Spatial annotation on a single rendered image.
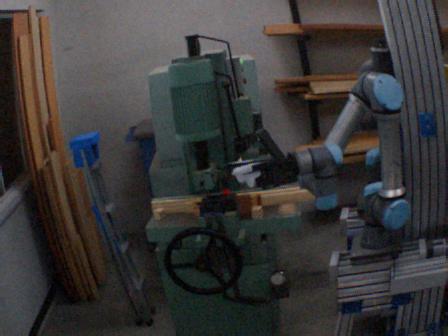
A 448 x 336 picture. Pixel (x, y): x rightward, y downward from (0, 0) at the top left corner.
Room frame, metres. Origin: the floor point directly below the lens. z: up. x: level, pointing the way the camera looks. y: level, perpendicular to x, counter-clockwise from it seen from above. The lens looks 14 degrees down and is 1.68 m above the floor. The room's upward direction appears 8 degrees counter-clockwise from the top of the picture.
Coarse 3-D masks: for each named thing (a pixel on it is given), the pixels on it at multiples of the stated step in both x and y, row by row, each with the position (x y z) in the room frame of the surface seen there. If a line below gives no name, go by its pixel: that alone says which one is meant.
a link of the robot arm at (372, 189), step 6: (366, 186) 1.96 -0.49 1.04; (372, 186) 1.93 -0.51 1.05; (378, 186) 1.90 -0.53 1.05; (366, 192) 1.92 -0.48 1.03; (372, 192) 1.89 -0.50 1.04; (366, 198) 1.92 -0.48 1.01; (372, 198) 1.89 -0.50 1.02; (366, 204) 1.92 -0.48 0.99; (372, 204) 1.87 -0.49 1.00; (366, 210) 1.92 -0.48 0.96; (372, 210) 1.87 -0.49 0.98; (366, 216) 1.93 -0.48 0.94; (372, 216) 1.89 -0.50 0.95; (372, 222) 1.90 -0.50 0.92; (378, 222) 1.88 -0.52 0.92
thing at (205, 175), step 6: (210, 168) 2.40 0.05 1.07; (198, 174) 2.36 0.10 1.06; (204, 174) 2.36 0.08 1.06; (210, 174) 2.36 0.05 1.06; (216, 174) 2.48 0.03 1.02; (198, 180) 2.36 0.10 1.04; (204, 180) 2.36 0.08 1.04; (210, 180) 2.36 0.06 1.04; (216, 180) 2.45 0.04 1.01; (198, 186) 2.36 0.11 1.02; (204, 186) 2.36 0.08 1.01; (210, 186) 2.36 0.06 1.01
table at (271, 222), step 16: (272, 208) 2.32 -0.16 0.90; (160, 224) 2.31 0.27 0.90; (176, 224) 2.29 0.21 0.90; (192, 224) 2.26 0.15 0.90; (240, 224) 2.23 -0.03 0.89; (256, 224) 2.22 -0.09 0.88; (272, 224) 2.21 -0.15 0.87; (288, 224) 2.20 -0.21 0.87; (160, 240) 2.27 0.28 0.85; (240, 240) 2.13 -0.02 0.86
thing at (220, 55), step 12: (216, 60) 2.58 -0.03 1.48; (228, 108) 2.57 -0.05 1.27; (228, 120) 2.57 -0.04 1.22; (228, 132) 2.58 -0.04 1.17; (228, 144) 2.58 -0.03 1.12; (228, 156) 2.58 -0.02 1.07; (228, 180) 2.58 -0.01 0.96; (192, 192) 2.60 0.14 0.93; (204, 192) 2.59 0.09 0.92; (216, 192) 2.59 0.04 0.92
